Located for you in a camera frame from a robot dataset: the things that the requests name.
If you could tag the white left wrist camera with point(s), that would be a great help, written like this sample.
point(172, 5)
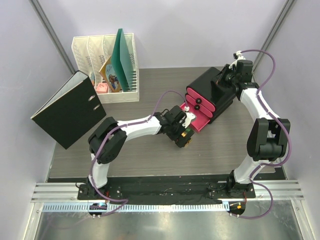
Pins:
point(190, 117)

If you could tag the colourful picture booklet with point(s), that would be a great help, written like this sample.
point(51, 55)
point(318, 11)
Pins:
point(109, 76)

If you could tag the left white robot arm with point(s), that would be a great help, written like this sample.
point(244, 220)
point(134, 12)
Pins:
point(107, 140)

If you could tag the black ring binder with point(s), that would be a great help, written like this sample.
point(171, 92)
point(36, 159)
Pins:
point(72, 111)

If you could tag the white slotted cable duct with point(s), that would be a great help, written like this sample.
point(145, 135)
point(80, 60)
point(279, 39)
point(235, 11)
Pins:
point(64, 207)

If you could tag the pink bottom drawer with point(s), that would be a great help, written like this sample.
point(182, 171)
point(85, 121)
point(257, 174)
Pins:
point(201, 119)

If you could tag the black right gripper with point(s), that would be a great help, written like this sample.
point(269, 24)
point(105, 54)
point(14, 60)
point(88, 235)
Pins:
point(226, 70)

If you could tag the pink top drawer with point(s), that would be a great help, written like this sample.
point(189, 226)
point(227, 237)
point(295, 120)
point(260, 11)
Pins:
point(195, 95)

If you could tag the pink sticky note pad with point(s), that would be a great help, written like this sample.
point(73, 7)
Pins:
point(102, 88)

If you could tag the green plastic folder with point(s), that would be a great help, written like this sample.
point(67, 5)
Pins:
point(121, 61)

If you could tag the white magazine file rack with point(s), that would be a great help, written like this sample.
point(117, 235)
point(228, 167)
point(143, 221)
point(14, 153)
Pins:
point(92, 55)

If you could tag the pink drawer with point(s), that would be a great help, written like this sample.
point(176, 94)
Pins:
point(195, 95)
point(201, 119)
point(202, 109)

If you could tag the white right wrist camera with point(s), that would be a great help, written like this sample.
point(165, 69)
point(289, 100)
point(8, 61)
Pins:
point(238, 56)

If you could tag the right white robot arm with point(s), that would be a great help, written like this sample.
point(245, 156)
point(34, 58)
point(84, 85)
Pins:
point(268, 138)

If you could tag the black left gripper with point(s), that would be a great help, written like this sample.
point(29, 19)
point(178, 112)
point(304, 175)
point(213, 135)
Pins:
point(179, 139)

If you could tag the black drawer organizer box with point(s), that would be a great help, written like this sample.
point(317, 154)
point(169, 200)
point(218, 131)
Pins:
point(206, 85)

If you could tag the aluminium rail frame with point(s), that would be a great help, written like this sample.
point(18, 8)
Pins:
point(278, 212)

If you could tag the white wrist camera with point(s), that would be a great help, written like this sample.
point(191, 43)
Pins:
point(190, 117)
point(238, 56)

